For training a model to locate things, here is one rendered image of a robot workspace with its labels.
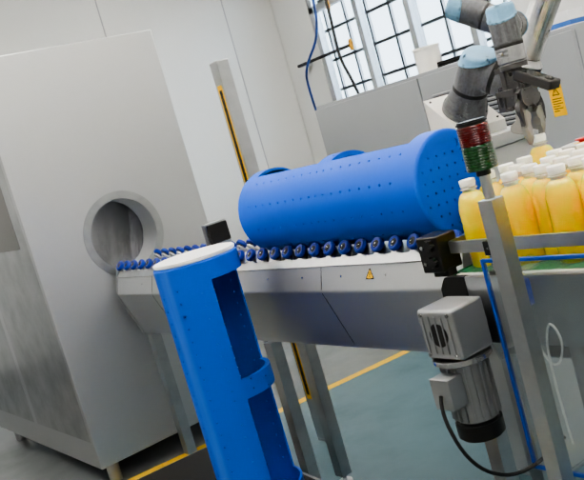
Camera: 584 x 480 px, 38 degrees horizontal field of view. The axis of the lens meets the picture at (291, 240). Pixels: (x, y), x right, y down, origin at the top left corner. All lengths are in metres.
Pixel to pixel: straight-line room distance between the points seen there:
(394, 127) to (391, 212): 2.65
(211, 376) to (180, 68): 5.17
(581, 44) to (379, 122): 1.50
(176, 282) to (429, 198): 0.90
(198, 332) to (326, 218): 0.57
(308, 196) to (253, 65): 5.48
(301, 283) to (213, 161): 4.99
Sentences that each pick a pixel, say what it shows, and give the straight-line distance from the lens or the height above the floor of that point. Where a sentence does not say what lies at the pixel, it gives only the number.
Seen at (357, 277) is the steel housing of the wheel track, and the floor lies 0.87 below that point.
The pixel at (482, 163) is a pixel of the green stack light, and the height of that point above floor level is 1.17.
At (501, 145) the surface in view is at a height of 1.11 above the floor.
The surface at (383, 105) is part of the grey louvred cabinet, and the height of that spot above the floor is 1.34.
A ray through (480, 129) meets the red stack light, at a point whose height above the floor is 1.24.
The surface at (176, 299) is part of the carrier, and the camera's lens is 2.71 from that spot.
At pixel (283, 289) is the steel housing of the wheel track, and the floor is 0.85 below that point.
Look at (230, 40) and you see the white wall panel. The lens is 7.91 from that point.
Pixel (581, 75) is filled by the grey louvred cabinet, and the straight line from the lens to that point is 3.91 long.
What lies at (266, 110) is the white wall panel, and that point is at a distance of 7.93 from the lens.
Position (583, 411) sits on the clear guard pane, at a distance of 1.90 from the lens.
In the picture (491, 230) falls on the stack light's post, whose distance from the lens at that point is 1.72.
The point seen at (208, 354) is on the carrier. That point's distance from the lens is 2.72.
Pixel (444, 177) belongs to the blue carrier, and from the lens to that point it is 2.25.
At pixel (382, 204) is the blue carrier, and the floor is 1.08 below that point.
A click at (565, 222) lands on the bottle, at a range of 1.89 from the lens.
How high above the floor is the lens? 1.33
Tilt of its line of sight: 7 degrees down
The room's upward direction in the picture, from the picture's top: 16 degrees counter-clockwise
